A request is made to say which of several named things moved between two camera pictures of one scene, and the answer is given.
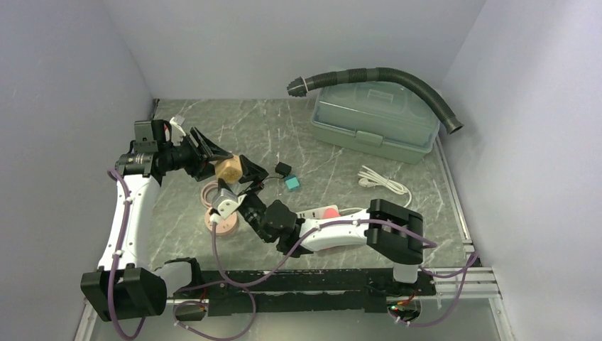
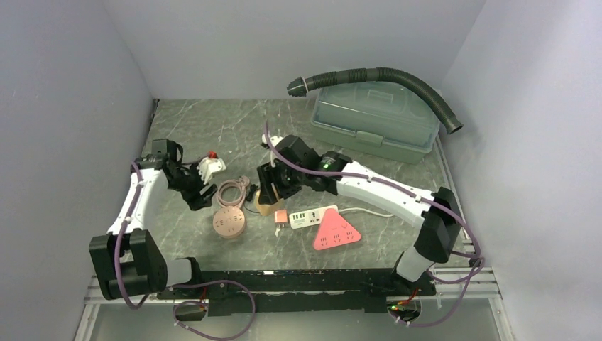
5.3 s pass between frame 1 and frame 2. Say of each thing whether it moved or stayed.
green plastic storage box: stayed
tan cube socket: moved
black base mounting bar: stayed
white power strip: stayed
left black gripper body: moved
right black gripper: moved
